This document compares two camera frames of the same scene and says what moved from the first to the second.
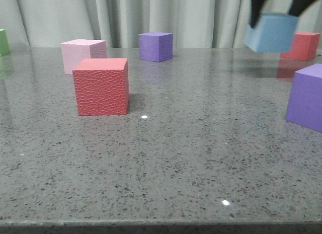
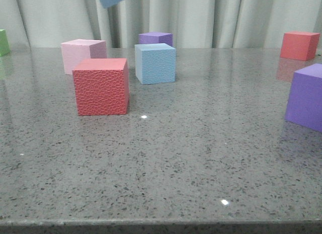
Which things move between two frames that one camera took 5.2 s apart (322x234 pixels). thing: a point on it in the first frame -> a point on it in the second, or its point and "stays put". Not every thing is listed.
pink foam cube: [74, 51] stays put
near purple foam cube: [304, 107] stays put
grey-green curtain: [197, 20] stays put
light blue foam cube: [273, 33] -> [155, 63]
